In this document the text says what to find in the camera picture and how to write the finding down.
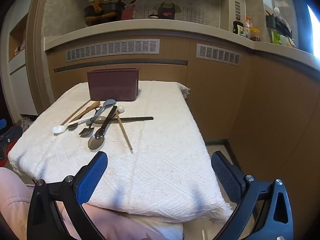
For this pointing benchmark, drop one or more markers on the wooden chopstick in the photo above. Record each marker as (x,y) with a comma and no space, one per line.
(75,113)
(125,132)

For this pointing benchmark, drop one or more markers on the cartoon wall decal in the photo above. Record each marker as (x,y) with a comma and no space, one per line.
(170,2)

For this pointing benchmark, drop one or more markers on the jar with yellow lid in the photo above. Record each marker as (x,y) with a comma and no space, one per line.
(255,35)

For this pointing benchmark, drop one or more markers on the white shelf cabinet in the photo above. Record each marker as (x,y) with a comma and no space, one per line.
(22,90)

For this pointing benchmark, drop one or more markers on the green and white dishware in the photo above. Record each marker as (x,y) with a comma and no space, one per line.
(281,39)

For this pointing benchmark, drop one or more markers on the long grey vent grille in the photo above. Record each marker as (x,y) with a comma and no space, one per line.
(112,50)

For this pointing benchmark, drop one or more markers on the small metal spoon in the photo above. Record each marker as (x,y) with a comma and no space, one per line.
(72,126)

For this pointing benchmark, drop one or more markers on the pile of light slippers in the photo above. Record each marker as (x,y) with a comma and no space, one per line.
(27,123)

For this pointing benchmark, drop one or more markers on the beige kitchen counter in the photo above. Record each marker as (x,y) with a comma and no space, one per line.
(125,31)

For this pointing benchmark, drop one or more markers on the grey-blue plastic spoon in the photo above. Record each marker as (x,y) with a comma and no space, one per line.
(110,103)

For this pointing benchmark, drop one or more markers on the small white round utensil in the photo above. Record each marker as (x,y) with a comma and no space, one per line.
(121,108)

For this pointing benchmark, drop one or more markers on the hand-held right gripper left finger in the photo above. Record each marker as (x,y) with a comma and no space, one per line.
(91,180)

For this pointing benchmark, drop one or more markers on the bright window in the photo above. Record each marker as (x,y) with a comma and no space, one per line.
(313,30)

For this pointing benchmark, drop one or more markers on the yellow kitchen tool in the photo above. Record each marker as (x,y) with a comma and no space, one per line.
(96,5)

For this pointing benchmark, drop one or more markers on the clear bottle orange cap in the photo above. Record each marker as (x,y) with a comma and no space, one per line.
(247,26)

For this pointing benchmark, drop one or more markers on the person's pink clothed leg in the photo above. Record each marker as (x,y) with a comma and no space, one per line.
(15,205)

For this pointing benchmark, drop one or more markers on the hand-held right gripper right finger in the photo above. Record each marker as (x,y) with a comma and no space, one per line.
(226,177)

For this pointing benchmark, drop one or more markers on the maroon utensil box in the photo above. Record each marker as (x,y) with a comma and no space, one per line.
(112,85)

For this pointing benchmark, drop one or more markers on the black dish rack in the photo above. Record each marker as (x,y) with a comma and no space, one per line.
(280,23)

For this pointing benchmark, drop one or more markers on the dark seasoning packet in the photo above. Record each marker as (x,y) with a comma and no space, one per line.
(237,27)

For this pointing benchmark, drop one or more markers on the metal shovel-shaped spoon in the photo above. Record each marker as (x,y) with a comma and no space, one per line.
(86,131)

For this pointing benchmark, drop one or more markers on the black cooking pot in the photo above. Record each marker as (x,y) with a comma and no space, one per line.
(105,13)

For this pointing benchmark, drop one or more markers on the white egg-shaped item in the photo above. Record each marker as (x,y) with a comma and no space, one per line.
(276,10)

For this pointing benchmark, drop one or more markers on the white plastic spoon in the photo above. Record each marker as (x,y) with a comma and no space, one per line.
(58,129)

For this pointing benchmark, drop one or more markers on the wooden spoon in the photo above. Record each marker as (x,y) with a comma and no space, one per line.
(93,104)

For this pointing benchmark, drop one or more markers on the short grey vent grille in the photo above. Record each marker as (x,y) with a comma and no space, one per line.
(217,54)

